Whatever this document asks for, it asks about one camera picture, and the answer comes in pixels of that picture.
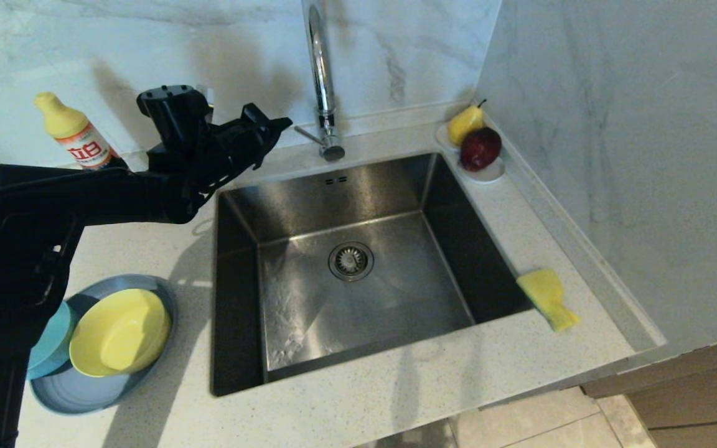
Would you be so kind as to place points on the dark red apple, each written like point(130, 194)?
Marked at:
point(480, 149)

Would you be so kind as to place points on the round metal sink drain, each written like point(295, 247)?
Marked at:
point(351, 261)

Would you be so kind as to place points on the small white dish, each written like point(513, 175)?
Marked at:
point(489, 175)

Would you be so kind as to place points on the yellow plastic bowl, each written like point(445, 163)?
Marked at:
point(119, 333)

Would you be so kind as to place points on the stainless steel sink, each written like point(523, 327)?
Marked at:
point(358, 280)

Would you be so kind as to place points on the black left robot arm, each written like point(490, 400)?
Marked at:
point(22, 205)

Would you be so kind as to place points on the wooden cabinet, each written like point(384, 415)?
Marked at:
point(694, 398)

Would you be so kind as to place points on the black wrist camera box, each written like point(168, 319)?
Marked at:
point(175, 112)

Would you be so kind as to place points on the white orange dish soap bottle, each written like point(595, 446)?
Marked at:
point(75, 134)

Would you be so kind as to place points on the yellow pear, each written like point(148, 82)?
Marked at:
point(461, 124)

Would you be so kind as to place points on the chrome faucet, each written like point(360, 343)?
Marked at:
point(323, 93)

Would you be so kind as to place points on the blue-grey plate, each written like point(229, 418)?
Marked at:
point(84, 392)

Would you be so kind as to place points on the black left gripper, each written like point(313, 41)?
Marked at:
point(209, 155)

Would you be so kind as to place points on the teal plastic bowl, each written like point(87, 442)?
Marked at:
point(53, 342)

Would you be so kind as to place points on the yellow sponge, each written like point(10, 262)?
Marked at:
point(548, 295)

